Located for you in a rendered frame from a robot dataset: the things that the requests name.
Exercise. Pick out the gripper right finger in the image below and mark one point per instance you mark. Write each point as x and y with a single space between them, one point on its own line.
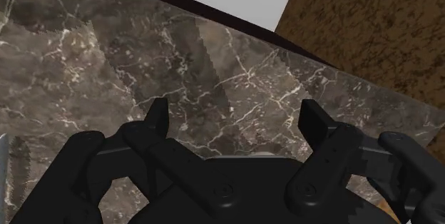
326 160

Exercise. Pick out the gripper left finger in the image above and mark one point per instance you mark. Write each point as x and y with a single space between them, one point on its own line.
180 167

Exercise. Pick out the pale grey object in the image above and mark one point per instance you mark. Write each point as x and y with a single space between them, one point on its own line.
2 171

